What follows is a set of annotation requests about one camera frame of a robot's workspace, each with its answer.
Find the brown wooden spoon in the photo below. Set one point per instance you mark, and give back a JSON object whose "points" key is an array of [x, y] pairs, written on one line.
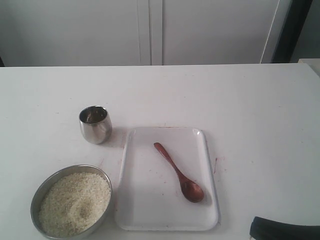
{"points": [[190, 190]]}

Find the white cabinet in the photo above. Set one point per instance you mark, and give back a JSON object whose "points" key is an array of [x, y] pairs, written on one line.
{"points": [[36, 33]]}

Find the white rectangular tray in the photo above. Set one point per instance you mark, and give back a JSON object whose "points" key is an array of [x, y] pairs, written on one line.
{"points": [[149, 197]]}

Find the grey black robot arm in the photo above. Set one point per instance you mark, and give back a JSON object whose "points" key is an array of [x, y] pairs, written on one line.
{"points": [[265, 229]]}

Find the steel bowl of rice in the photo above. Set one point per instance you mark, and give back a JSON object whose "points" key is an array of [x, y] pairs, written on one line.
{"points": [[72, 203]]}

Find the stainless steel cup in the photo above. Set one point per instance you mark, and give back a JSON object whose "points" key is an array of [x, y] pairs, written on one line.
{"points": [[95, 124]]}

